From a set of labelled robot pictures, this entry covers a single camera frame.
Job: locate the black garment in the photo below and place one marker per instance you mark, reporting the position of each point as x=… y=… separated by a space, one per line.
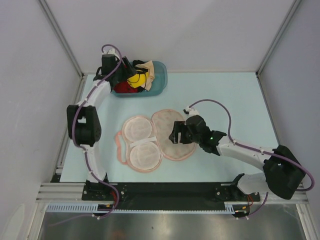
x=137 y=62

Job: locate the right aluminium frame post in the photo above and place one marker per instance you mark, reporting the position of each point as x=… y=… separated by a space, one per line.
x=278 y=36

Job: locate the left aluminium frame post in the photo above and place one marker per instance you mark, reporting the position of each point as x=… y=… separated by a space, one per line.
x=48 y=13

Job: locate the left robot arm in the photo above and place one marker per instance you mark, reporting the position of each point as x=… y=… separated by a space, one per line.
x=84 y=127

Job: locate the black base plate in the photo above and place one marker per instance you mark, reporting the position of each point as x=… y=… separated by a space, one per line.
x=175 y=194

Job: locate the red garment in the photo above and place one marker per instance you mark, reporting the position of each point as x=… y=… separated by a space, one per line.
x=125 y=88

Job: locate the beige bra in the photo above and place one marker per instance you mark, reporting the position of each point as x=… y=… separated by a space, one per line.
x=151 y=73

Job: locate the yellow black bra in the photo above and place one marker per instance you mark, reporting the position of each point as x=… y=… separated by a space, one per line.
x=139 y=80

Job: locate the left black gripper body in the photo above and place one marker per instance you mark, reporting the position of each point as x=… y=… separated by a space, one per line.
x=118 y=73

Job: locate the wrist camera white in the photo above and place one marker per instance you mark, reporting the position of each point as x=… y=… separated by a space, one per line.
x=111 y=51
x=190 y=111

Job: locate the aluminium frame post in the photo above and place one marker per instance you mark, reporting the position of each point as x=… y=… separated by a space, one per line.
x=278 y=36
x=48 y=13

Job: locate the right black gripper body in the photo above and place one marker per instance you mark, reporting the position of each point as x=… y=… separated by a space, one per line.
x=192 y=138

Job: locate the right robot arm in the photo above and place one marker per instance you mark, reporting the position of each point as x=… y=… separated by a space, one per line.
x=280 y=171

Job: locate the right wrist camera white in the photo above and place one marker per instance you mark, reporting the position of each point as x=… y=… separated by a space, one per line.
x=190 y=111

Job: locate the teal plastic basket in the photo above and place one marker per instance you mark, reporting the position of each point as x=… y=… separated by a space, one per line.
x=158 y=84

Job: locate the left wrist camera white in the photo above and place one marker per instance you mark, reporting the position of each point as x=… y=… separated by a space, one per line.
x=111 y=51

